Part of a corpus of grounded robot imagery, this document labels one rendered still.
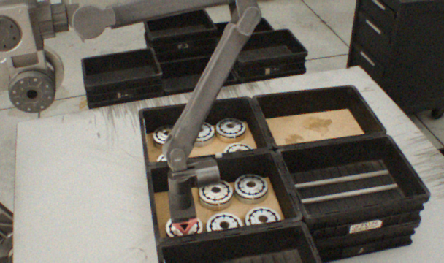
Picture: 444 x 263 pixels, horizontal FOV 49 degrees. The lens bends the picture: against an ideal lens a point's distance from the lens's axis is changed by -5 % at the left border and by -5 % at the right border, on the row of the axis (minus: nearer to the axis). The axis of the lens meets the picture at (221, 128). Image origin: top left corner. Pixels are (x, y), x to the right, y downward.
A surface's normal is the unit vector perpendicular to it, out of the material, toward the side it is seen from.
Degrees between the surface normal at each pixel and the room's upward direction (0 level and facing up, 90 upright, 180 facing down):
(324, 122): 0
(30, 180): 0
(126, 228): 0
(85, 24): 62
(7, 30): 90
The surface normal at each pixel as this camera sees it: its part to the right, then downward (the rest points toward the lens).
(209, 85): 0.20, 0.12
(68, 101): 0.00, -0.79
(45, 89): 0.28, 0.59
